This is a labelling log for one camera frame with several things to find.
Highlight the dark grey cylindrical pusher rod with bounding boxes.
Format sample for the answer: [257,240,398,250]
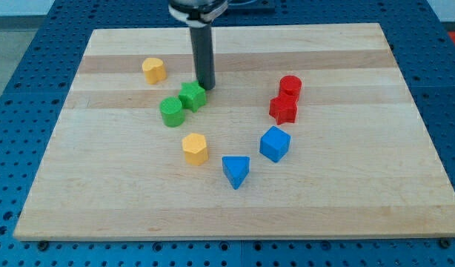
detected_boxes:
[190,24,216,90]

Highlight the green star block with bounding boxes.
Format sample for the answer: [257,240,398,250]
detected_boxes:
[178,81,207,113]

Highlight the yellow heart block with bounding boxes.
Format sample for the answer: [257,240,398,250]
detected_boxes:
[142,58,167,85]

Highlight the green cylinder block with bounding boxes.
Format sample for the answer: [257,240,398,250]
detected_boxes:
[159,96,185,128]

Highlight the red cylinder block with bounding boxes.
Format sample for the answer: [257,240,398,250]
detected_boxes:
[279,75,302,101]

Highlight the yellow hexagon block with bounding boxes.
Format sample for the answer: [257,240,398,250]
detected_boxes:
[182,133,209,165]

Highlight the red star block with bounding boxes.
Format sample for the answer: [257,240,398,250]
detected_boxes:
[269,93,298,125]

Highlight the blue cube block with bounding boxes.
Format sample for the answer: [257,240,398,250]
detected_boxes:
[259,126,291,162]

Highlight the blue triangle block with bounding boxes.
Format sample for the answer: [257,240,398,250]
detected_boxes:
[222,156,250,190]

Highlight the wooden board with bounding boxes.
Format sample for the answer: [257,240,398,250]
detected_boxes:
[13,23,455,241]

